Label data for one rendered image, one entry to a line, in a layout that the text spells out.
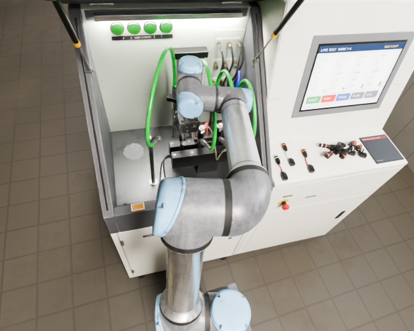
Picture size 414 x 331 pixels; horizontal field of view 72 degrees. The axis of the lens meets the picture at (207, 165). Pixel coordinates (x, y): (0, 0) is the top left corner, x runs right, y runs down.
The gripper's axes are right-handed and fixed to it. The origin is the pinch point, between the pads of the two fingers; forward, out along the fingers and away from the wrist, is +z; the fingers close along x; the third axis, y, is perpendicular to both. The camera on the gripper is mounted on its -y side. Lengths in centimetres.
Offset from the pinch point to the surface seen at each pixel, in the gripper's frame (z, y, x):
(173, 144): 12.4, -5.6, -3.5
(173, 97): -0.1, -22.2, -0.6
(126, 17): -33.3, -27.5, -16.4
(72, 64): 108, -209, -73
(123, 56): -15.9, -30.7, -19.2
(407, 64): -21, -7, 99
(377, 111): 2, -2, 96
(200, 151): 12.5, 0.0, 7.6
